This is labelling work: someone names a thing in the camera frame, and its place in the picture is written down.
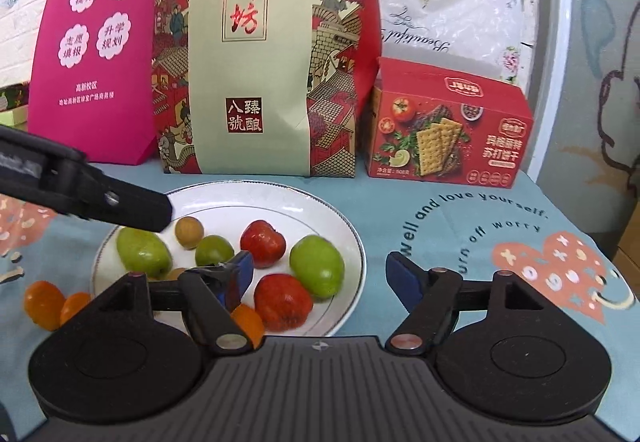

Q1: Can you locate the white curved frame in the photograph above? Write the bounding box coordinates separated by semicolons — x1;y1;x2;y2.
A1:
522;0;575;185

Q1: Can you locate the small green jujube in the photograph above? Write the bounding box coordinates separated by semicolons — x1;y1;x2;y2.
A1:
194;235;235;267

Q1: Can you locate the brown cardboard box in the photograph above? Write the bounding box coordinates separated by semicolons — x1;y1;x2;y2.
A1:
612;217;640;273

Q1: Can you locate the large round green jujube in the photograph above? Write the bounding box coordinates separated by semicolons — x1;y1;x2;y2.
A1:
289;235;346;299

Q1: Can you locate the blue printed tablecloth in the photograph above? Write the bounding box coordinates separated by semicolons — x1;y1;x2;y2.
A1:
0;161;640;428

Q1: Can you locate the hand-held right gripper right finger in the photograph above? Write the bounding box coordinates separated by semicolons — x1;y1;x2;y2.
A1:
386;252;559;354

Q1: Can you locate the red and beige gift bag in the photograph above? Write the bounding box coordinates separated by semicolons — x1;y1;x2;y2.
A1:
152;0;383;179

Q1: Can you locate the pink tote bag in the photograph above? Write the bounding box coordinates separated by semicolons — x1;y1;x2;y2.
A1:
27;0;167;166

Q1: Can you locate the white plate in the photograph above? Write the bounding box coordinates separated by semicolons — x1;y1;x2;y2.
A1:
90;181;367;338

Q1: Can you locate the large oval green jujube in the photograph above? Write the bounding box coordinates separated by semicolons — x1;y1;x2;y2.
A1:
116;228;173;279

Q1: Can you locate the red cracker box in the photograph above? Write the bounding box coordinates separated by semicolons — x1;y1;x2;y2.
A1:
369;56;535;190

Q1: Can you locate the orange tangerine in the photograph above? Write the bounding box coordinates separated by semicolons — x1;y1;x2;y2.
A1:
231;304;266;349
23;281;67;332
59;292;92;327

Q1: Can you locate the red jujube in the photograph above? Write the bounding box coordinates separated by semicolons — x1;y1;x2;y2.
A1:
240;220;287;269
253;273;314;330

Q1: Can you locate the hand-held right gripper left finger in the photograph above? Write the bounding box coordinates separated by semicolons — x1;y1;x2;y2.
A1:
90;251;255;357

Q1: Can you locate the light green box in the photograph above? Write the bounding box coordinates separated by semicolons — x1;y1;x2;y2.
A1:
0;82;31;131

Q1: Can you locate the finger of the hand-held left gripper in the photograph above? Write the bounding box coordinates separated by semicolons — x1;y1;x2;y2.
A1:
75;167;174;233

